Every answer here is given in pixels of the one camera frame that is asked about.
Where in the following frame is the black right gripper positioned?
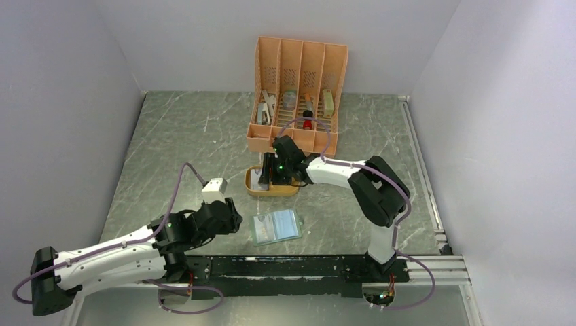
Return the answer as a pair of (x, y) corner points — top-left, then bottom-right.
(258, 152), (292, 185)

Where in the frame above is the silver credit card stack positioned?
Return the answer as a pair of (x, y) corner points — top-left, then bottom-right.
(249, 168), (269, 192)

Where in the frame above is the silver VIP credit card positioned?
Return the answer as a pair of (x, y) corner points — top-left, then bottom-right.
(253, 214), (276, 245)

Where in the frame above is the mint green card holder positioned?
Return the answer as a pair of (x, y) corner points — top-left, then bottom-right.
(249, 209), (302, 247)

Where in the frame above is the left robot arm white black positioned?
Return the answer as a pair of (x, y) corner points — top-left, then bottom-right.
(30, 198), (242, 316)

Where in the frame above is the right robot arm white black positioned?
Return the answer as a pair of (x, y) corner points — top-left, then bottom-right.
(259, 135), (412, 281)

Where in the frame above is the yellow oval tray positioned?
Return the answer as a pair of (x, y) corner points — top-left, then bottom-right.
(245, 166), (299, 197)

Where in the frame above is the grey stapler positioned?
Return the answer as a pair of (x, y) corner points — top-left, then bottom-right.
(254, 90), (276, 126)

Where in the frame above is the red black marker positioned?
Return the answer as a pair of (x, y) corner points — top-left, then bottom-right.
(302, 93), (314, 130)

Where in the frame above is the clear tape roll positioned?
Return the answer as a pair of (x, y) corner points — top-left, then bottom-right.
(281, 90), (298, 111)

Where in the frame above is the pale green eraser box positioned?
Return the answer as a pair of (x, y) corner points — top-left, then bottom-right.
(322, 89), (335, 119)

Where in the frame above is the orange desk file organizer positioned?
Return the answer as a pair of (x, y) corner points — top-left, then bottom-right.
(247, 36), (348, 157)

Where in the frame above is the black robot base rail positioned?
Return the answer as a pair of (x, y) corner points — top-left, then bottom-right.
(143, 254), (410, 302)

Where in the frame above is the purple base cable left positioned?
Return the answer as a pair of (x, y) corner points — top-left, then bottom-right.
(156, 280), (230, 315)

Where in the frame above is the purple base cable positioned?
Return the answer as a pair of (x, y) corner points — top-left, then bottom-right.
(156, 280), (230, 315)
(366, 251), (437, 312)

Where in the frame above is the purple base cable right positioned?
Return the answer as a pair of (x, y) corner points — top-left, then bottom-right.
(366, 251), (437, 312)

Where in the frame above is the aluminium table edge rail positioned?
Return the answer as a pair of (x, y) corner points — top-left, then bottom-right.
(398, 96), (471, 290)

